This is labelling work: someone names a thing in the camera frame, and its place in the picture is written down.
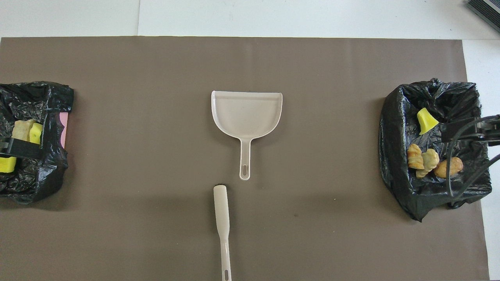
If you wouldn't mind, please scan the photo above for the striped toy croissant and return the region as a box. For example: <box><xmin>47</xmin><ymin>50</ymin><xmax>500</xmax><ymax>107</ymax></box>
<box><xmin>11</xmin><ymin>119</ymin><xmax>36</xmax><ymax>142</ymax></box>

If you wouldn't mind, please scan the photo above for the notched yellow sponge chunk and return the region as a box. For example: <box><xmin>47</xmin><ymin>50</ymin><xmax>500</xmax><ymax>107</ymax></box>
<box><xmin>0</xmin><ymin>156</ymin><xmax>17</xmax><ymax>173</ymax></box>

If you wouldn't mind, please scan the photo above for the pink plastic bin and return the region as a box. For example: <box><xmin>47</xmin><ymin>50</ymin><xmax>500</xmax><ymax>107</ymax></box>
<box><xmin>59</xmin><ymin>112</ymin><xmax>71</xmax><ymax>149</ymax></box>

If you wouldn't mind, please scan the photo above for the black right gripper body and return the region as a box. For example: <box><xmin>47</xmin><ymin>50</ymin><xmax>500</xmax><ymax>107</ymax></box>
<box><xmin>484</xmin><ymin>114</ymin><xmax>500</xmax><ymax>147</ymax></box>

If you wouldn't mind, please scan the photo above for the brown table mat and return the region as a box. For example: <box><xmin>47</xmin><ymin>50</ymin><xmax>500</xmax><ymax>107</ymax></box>
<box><xmin>0</xmin><ymin>37</ymin><xmax>489</xmax><ymax>281</ymax></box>

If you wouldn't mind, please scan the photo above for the pale toy bread piece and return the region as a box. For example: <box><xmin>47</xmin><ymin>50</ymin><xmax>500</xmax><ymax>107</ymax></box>
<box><xmin>407</xmin><ymin>143</ymin><xmax>425</xmax><ymax>170</ymax></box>
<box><xmin>416</xmin><ymin>149</ymin><xmax>440</xmax><ymax>179</ymax></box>

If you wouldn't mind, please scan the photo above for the brown toy bread roll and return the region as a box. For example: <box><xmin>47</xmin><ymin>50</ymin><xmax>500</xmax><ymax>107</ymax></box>
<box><xmin>434</xmin><ymin>157</ymin><xmax>464</xmax><ymax>179</ymax></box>

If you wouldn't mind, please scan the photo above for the yellow sponge wedge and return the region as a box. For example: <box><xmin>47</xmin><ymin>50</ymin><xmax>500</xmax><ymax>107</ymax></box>
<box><xmin>416</xmin><ymin>108</ymin><xmax>439</xmax><ymax>135</ymax></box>

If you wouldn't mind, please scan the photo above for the dark ribbed panel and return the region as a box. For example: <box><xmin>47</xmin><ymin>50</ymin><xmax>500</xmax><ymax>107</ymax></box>
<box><xmin>467</xmin><ymin>0</ymin><xmax>500</xmax><ymax>34</ymax></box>

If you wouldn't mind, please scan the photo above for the black plastic trash bag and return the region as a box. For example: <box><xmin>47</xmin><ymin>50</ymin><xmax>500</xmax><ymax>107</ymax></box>
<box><xmin>379</xmin><ymin>78</ymin><xmax>493</xmax><ymax>222</ymax></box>
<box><xmin>0</xmin><ymin>81</ymin><xmax>75</xmax><ymax>205</ymax></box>

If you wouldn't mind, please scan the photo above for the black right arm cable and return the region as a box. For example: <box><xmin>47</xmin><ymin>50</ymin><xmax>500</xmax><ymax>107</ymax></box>
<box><xmin>445</xmin><ymin>116</ymin><xmax>500</xmax><ymax>207</ymax></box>

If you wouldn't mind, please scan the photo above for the beige plastic dustpan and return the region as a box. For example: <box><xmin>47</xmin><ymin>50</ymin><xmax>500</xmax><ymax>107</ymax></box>
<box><xmin>211</xmin><ymin>91</ymin><xmax>283</xmax><ymax>181</ymax></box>

